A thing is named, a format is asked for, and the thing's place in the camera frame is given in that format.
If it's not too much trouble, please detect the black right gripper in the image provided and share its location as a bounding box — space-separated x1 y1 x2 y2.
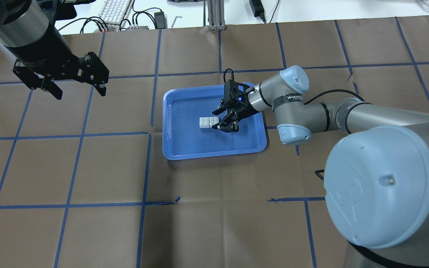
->
212 79 254 133

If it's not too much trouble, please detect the small black adapter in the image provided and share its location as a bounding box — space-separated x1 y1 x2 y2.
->
153 11 167 29

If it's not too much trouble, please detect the aluminium frame post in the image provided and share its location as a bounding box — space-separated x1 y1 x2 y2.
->
204 0 226 31

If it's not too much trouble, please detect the white block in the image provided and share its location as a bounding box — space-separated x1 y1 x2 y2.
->
199 117 211 129
208 117 219 128

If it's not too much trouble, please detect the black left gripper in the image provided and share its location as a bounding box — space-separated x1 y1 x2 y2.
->
13 51 109 100

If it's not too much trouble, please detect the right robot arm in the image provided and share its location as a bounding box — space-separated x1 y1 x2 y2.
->
213 66 429 268

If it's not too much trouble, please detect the black power adapter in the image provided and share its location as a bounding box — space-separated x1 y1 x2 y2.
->
248 0 266 23

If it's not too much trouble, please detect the white keyboard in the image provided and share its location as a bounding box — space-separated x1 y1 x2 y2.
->
97 0 132 26

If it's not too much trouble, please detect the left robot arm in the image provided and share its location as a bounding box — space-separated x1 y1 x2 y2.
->
0 0 109 100

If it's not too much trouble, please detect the blue plastic tray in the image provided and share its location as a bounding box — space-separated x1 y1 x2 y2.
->
162 84 267 160

